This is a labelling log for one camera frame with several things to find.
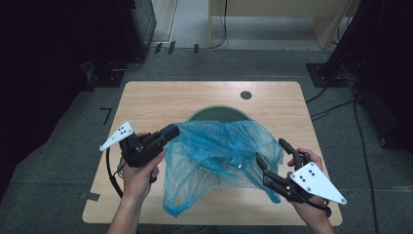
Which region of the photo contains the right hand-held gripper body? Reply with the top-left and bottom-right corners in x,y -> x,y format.
282,161 -> 348,209

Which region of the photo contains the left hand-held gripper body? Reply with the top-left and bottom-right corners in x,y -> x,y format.
99,120 -> 167,169

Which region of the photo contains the blue plastic bag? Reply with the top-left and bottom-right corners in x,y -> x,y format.
162,120 -> 284,218

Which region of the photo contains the green plastic bucket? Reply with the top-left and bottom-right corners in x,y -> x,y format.
186,104 -> 253,125

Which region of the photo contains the person's left hand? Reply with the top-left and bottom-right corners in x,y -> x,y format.
121,150 -> 167,202

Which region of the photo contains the person's right hand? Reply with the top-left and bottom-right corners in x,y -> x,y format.
291,147 -> 333,226

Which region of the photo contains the black angled floor tape mark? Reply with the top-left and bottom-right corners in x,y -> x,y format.
99,106 -> 113,127

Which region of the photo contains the grey floor tape piece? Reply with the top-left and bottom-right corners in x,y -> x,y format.
80,191 -> 101,202

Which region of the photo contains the pale floor tape strip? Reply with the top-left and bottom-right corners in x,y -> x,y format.
372,184 -> 413,193

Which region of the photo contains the dark equipment cabinet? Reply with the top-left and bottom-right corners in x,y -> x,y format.
115,0 -> 158,62

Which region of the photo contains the white panel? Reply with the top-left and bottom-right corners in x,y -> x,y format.
150,0 -> 180,44

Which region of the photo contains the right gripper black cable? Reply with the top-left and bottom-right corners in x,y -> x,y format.
303,194 -> 333,218

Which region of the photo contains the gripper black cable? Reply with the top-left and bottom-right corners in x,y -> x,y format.
303,194 -> 333,218
105,147 -> 127,200

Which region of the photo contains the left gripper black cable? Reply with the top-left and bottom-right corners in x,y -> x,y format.
105,147 -> 127,200

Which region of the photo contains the long black floor cable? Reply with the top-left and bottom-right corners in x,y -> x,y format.
352,85 -> 381,234

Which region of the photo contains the black stand base plate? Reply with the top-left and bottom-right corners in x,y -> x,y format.
306,62 -> 351,89
80,60 -> 127,89

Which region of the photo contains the black hanging cable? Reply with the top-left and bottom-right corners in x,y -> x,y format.
209,0 -> 229,50

